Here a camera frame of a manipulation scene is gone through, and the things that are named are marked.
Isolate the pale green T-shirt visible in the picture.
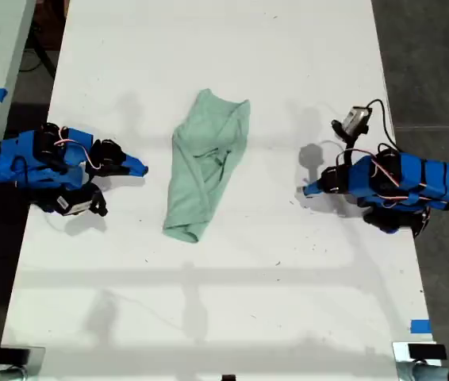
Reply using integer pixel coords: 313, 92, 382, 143
162, 88, 251, 244

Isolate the small blue tape piece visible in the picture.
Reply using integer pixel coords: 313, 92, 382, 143
409, 318, 432, 335

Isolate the black box on metal plate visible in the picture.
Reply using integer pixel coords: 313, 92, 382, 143
0, 345, 47, 369
392, 341, 448, 365

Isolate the red white servo wire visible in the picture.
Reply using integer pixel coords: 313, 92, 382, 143
366, 152, 434, 210
54, 125, 103, 172

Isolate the short black camera stalk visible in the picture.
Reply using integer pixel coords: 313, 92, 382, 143
335, 133, 359, 170
88, 183, 109, 217

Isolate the black camera box white label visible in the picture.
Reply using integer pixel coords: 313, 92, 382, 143
55, 192, 93, 217

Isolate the silver black camera box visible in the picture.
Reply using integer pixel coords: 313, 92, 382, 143
330, 106, 370, 138

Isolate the black camera cable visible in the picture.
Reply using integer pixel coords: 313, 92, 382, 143
366, 98, 401, 154

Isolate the black floor cable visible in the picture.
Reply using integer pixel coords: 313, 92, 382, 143
21, 21, 58, 80

